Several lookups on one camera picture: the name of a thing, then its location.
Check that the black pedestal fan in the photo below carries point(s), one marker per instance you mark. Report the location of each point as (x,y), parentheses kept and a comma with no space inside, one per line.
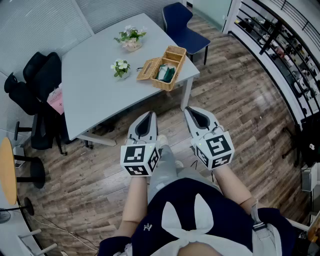
(29,206)

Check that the person's right forearm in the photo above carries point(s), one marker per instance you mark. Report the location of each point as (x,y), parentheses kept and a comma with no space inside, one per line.
(230,185)

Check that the blue chair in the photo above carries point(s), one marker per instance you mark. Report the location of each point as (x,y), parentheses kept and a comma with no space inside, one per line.
(182,30)

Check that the person's left shoe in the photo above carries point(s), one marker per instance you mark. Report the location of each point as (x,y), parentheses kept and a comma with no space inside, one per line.
(162,139)

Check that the person's navy top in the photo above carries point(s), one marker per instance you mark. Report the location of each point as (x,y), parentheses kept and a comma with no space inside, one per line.
(225,225)

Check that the black office chair with headrest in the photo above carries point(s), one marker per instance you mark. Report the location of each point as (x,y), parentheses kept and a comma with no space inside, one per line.
(20,97)

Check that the grey office table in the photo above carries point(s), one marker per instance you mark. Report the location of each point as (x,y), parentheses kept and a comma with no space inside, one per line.
(100,95)

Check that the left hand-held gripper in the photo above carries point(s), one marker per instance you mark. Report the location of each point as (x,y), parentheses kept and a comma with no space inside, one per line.
(136,157)

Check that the wicker basket with lid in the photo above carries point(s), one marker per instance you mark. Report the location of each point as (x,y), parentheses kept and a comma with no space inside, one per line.
(172,56)

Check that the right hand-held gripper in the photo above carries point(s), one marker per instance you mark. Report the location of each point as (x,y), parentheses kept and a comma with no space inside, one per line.
(215,150)

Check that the person's grey trousers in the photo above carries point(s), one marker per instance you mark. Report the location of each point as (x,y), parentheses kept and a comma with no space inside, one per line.
(165,170)

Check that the pink and white potted flowers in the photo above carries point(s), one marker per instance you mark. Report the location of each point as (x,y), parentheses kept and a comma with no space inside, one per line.
(131,37)

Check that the small white potted flowers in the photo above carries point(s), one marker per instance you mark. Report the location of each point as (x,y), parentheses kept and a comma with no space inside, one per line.
(121,67)

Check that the person's left forearm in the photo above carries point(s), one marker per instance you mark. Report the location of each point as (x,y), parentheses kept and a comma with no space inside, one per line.
(136,200)

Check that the pink paper bag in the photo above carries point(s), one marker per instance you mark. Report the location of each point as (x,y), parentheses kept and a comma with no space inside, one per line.
(56,100)

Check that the person's right shoe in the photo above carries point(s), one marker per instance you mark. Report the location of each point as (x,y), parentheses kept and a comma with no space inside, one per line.
(179,164)

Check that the black floor stand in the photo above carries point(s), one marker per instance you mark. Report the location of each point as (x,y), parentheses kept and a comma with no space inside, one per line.
(307,140)

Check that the person's shoe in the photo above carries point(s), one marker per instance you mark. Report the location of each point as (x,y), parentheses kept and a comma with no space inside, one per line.
(179,164)
(162,139)

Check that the round wooden side table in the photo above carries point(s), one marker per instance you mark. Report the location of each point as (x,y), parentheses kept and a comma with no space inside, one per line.
(7,172)

